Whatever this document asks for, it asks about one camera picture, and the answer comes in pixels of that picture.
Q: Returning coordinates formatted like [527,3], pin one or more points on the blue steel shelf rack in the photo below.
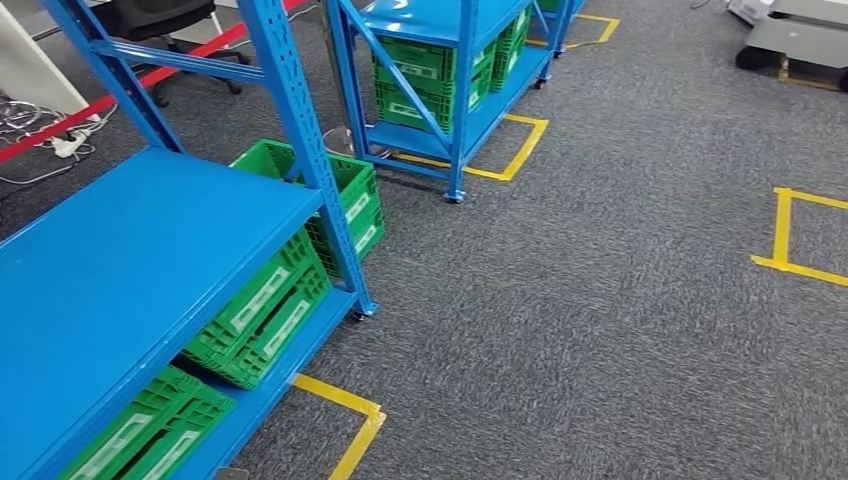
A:
[564,26]
[430,20]
[132,252]

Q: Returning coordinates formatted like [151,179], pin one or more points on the yellow floor tape marking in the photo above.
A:
[606,30]
[523,149]

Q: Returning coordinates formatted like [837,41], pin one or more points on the green plastic crate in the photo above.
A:
[513,46]
[218,351]
[166,404]
[424,93]
[361,177]

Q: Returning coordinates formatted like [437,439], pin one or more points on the white power strip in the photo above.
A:
[66,146]

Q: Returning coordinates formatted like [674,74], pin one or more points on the grey wheeled mobile cart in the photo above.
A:
[802,36]

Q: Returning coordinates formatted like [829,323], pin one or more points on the chrome stanchion base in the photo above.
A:
[334,140]

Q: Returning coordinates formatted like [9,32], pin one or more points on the red barrier tape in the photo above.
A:
[26,142]

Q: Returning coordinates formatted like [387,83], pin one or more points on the white desk side panel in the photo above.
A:
[33,66]

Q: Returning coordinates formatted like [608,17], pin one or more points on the black office chair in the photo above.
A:
[152,13]

